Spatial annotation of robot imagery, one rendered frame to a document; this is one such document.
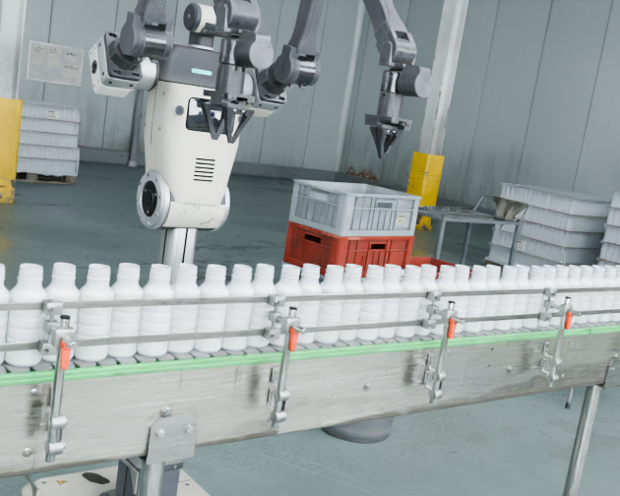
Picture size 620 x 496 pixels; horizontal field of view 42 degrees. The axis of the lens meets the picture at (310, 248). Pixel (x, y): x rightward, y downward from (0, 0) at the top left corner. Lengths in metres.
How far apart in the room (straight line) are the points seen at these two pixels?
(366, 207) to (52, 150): 7.49
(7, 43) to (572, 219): 6.15
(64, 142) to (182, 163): 9.11
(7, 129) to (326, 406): 7.67
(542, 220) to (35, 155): 6.35
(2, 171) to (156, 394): 7.79
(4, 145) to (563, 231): 5.91
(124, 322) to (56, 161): 9.77
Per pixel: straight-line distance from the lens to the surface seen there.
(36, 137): 11.07
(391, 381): 1.88
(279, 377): 1.59
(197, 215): 2.18
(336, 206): 4.06
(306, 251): 4.21
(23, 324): 1.40
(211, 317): 1.55
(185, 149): 2.12
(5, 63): 9.29
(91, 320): 1.44
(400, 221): 4.36
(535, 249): 8.96
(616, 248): 8.32
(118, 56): 2.06
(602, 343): 2.52
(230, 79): 1.65
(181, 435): 1.57
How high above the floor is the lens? 1.49
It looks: 10 degrees down
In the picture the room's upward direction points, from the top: 9 degrees clockwise
